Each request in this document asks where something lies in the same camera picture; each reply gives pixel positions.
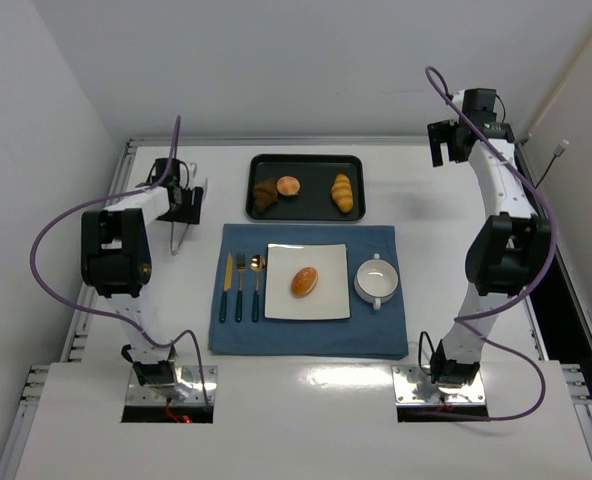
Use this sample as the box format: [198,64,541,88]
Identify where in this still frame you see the metal tongs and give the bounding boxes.
[169,178,209,256]

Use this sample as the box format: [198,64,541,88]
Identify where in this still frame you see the oval brown bread roll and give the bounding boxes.
[291,266,319,297]

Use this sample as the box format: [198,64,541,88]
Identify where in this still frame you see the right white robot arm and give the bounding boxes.
[427,88,552,387]

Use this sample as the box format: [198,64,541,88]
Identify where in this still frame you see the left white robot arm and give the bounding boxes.
[81,158,204,393]

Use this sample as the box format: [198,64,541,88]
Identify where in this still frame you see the yellow striped bread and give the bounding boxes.
[331,174,354,213]

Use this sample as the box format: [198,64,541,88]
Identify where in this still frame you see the brown chocolate croissant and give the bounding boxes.
[252,178,279,213]

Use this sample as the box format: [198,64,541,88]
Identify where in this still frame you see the round pink bun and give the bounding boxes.
[276,176,301,197]

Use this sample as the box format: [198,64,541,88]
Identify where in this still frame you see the black tray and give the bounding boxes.
[245,153,366,222]

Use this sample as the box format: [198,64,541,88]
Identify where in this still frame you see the blue placemat cloth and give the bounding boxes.
[208,224,408,360]

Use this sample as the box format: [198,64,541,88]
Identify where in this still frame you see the white square plate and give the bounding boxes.
[264,244,350,321]

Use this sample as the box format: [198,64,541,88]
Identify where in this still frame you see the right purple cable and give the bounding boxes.
[419,66,562,424]

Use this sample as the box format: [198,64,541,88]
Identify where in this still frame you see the purple cable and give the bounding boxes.
[29,115,212,411]
[419,66,562,424]

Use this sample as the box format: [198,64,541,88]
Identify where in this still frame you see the gold fork blue handle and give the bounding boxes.
[235,252,246,323]

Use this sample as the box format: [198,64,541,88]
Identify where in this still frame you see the gold knife blue handle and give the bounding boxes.
[218,253,233,323]

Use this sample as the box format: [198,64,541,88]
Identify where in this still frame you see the gold spoon blue handle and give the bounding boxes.
[250,255,266,323]

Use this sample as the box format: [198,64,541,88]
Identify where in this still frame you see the black cable with plug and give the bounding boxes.
[533,140,571,190]

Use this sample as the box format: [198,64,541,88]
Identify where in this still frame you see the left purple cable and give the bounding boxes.
[29,115,212,411]

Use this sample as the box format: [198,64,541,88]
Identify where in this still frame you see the white two-handled bowl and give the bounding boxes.
[354,253,399,311]

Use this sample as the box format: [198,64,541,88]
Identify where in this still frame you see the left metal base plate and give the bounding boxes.
[124,366,218,408]

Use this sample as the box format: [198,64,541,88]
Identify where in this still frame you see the metal base plate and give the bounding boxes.
[124,366,218,408]
[391,364,486,407]

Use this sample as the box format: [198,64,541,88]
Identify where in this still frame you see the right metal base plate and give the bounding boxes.
[391,364,486,407]

